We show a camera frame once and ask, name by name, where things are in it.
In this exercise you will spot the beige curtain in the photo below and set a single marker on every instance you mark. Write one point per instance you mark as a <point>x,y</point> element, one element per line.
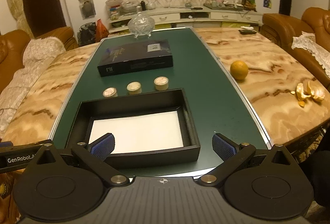
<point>15,2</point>

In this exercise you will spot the white television cabinet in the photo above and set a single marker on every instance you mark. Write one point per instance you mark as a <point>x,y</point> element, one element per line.
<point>170,16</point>

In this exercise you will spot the brown leather armchair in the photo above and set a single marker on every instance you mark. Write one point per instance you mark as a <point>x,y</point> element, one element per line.
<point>283,30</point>

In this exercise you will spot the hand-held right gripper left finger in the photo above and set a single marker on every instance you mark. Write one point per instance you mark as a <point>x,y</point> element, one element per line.
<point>104,147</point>

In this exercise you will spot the green table mat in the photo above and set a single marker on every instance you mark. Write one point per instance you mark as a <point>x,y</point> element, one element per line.
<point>211,100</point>

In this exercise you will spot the white paper sheet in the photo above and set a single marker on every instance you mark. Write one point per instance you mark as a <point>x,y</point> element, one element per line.
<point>144,131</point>

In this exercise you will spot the black box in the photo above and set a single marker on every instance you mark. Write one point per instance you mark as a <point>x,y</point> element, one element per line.
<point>190,123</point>

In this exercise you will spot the orange plastic bag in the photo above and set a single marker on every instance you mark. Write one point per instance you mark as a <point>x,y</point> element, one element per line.
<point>101,30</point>

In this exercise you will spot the small glass jar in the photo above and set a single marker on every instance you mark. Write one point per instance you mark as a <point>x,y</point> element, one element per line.
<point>150,5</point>

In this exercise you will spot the crystal glass lidded bowl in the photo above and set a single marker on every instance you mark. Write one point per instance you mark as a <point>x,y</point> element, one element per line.
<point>141,24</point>

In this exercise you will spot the black tray with tissue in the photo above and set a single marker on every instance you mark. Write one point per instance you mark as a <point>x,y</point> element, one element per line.
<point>247,31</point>

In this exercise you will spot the marble desktop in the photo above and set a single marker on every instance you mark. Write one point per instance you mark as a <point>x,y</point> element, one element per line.
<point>270,79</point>

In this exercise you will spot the small orange peel piece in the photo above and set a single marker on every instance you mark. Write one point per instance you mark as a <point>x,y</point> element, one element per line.
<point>301,103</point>

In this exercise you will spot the brown leather sofa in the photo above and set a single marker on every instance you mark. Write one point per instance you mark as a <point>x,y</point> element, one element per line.
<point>10,43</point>

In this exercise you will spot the orange fruit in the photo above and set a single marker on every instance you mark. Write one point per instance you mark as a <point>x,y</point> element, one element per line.
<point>239,70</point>

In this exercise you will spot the grey vase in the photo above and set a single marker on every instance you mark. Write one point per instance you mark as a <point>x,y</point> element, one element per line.
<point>87,9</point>

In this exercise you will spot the dark blue box lid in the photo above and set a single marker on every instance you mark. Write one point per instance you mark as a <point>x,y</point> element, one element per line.
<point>134,57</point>

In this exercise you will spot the glass dish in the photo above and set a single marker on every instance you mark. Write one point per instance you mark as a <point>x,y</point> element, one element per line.
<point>131,8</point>

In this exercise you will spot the clear plastic jar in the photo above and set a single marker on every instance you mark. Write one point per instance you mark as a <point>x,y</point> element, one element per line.
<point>114,8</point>

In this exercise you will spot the black remote control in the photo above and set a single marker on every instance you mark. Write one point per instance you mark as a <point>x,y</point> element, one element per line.
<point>197,8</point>

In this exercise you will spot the tea tray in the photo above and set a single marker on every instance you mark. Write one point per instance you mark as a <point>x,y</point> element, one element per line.
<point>221,6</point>

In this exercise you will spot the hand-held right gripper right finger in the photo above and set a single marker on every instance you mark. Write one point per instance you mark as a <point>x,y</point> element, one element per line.
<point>223,147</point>

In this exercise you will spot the small round jar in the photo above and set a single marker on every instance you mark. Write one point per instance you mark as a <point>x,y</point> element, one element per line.
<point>110,92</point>
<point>134,87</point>
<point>161,83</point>

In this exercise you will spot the white lace cloth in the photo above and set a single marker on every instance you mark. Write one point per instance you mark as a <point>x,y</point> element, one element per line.
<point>309,44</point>

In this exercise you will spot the white textured sofa cloth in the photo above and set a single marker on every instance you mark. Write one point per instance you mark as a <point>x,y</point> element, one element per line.
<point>28,69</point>

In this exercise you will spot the black bottle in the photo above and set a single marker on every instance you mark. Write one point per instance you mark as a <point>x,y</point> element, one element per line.
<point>143,5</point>

